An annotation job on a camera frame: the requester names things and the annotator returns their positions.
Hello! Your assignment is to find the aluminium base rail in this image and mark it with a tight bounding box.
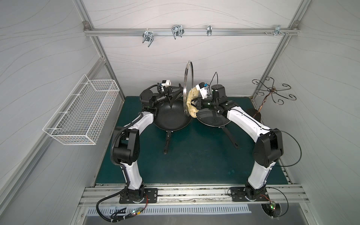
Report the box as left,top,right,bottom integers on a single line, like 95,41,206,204
78,184,310,206

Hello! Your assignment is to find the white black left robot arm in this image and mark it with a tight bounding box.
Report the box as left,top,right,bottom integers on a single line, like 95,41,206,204
110,85,183,203

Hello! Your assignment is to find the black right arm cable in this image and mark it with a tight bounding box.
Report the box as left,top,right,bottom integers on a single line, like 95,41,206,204
236,109,303,218

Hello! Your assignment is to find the black base copper hook stand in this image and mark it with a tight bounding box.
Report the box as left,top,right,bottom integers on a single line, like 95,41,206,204
250,77,297,122

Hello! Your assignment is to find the white wire basket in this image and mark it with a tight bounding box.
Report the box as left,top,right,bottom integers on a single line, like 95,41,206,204
43,75,120,145

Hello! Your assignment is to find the black frying pan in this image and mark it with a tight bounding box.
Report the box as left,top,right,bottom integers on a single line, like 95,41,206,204
196,112,241,150
154,99,192,154

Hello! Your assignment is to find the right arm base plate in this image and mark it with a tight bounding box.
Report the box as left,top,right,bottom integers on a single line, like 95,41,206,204
228,186,270,202

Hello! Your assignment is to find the metal u-bolt clamp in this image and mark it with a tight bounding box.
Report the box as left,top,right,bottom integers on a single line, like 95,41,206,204
171,25,184,39
142,30,154,47

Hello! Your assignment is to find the black corrugated cable conduit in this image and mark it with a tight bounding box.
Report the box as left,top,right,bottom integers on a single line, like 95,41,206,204
95,112,144,223

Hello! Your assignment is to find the glass pot lid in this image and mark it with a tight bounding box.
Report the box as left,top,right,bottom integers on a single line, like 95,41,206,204
196,109,231,127
183,61,194,117

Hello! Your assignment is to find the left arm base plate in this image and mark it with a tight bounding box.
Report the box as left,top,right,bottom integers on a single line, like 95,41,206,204
119,187,158,204

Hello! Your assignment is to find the left black frying pan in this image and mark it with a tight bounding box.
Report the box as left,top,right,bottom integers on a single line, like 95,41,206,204
154,99,192,154

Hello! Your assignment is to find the right black frying pan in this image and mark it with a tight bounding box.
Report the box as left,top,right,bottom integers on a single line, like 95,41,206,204
196,112,241,150

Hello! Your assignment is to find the right metal bolt clamp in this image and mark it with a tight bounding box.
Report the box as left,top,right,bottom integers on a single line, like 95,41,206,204
264,25,290,37

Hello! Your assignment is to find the horizontal aluminium rail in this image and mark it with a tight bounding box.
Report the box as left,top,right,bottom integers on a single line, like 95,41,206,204
84,27,301,37

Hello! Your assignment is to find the left metal u-bolt clamp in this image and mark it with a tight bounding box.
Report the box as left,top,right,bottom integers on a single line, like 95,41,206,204
142,30,154,47

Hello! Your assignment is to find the yellow cleaning cloth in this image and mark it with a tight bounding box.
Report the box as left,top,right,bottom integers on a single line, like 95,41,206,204
186,88,201,119

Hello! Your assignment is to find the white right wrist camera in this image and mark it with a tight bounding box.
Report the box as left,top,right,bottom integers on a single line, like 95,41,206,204
196,82,211,99

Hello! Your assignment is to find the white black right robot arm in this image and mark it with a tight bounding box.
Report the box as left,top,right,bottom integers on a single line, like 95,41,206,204
187,82,284,202

